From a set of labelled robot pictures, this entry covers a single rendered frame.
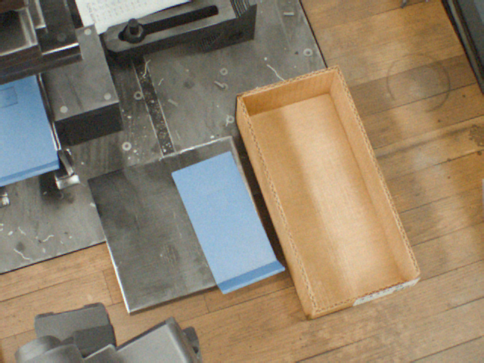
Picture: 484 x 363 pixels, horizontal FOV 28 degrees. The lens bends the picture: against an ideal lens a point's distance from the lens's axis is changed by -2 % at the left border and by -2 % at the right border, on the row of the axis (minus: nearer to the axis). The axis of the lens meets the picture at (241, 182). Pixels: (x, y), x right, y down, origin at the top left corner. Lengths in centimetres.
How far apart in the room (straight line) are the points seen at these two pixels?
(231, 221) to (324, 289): 13
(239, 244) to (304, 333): 12
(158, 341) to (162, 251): 33
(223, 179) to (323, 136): 13
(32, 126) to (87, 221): 13
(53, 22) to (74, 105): 16
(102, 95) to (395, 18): 38
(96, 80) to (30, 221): 18
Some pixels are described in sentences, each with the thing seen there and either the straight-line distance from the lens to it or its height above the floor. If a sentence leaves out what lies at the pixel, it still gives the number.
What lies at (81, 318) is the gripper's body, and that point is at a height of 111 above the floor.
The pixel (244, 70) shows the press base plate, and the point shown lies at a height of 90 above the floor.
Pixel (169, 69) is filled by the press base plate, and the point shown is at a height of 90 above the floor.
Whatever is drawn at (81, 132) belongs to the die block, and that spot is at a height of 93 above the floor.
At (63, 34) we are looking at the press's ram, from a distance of 93.
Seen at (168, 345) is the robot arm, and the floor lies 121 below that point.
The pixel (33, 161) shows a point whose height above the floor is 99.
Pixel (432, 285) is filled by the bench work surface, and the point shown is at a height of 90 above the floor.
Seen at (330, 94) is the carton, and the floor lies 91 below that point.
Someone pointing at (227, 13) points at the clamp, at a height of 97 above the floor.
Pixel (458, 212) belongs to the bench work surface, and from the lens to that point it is 115.
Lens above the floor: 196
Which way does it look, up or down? 72 degrees down
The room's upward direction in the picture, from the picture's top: 6 degrees clockwise
